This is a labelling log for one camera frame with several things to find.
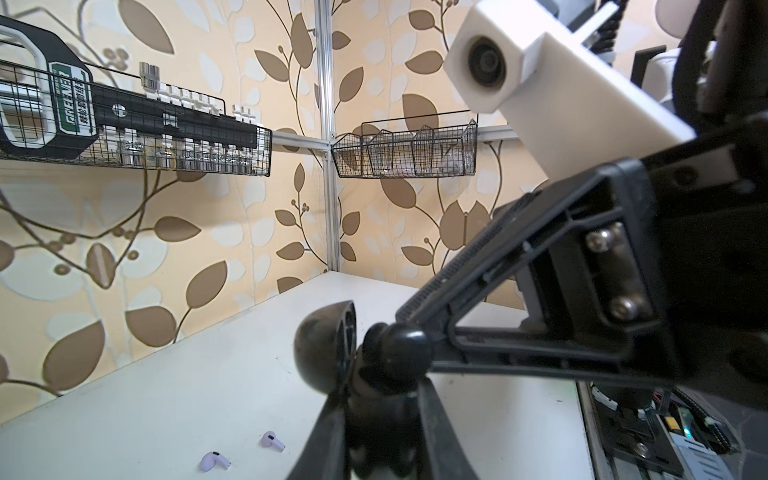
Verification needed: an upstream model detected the black wire basket back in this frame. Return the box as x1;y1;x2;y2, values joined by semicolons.
0;56;274;178

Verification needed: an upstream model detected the purple earbud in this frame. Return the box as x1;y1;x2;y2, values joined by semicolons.
198;451;231;472
260;431;285;452

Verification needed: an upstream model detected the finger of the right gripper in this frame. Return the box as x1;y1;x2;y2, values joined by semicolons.
395;159;678;384

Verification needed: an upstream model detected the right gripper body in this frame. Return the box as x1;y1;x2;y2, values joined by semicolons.
522;114;767;408

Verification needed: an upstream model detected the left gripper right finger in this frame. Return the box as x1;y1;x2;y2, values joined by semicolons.
417;377;478;479

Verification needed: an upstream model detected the black wire basket right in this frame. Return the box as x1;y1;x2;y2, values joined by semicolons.
330;116;479;179

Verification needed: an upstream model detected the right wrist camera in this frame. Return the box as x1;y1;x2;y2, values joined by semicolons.
443;1;695;182

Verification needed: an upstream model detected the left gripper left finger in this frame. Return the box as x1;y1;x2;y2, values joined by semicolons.
287;393;351;480

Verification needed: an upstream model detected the black wire basket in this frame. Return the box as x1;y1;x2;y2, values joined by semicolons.
0;56;274;178
330;116;479;179

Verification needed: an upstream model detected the black round earbud case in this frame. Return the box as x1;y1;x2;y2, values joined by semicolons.
293;300;432;479

